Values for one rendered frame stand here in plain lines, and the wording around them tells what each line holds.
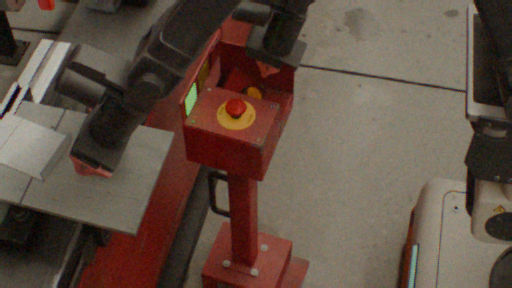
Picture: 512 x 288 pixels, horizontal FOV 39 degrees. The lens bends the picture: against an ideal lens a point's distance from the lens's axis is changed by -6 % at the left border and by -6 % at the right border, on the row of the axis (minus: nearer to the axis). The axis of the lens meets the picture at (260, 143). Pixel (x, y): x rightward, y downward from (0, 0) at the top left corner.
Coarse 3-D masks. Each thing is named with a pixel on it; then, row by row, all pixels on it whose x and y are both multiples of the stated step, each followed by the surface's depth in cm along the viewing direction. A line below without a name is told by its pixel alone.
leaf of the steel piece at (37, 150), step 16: (16, 128) 114; (32, 128) 114; (16, 144) 112; (32, 144) 112; (48, 144) 112; (64, 144) 111; (0, 160) 110; (16, 160) 110; (32, 160) 110; (48, 160) 110; (32, 176) 109
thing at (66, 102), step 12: (60, 108) 129; (72, 108) 129; (84, 108) 129; (12, 204) 117; (12, 216) 116; (36, 216) 116; (0, 228) 114; (12, 228) 114; (24, 228) 114; (36, 228) 116; (0, 240) 114; (12, 240) 113; (24, 240) 113
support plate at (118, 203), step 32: (64, 128) 114; (64, 160) 111; (128, 160) 111; (160, 160) 111; (0, 192) 107; (32, 192) 107; (64, 192) 107; (96, 192) 107; (128, 192) 107; (96, 224) 104; (128, 224) 104
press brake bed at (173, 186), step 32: (224, 32) 191; (192, 64) 167; (160, 128) 153; (160, 192) 163; (192, 192) 220; (160, 224) 168; (192, 224) 214; (96, 256) 129; (128, 256) 148; (160, 256) 175
